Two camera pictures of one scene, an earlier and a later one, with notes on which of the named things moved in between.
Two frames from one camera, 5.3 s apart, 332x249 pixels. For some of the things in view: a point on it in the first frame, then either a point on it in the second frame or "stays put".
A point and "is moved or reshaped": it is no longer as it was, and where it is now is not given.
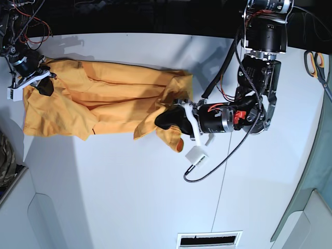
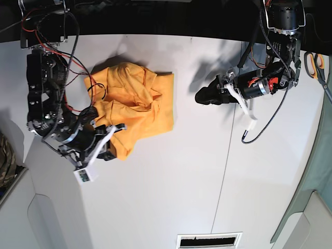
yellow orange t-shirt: [89, 98] is moved or reshaped
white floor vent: [229, 239] stays put
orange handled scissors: [314, 65] stays put
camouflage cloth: [8, 167] stays put
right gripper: [211, 118] → [250, 83]
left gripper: [27, 66] → [82, 139]
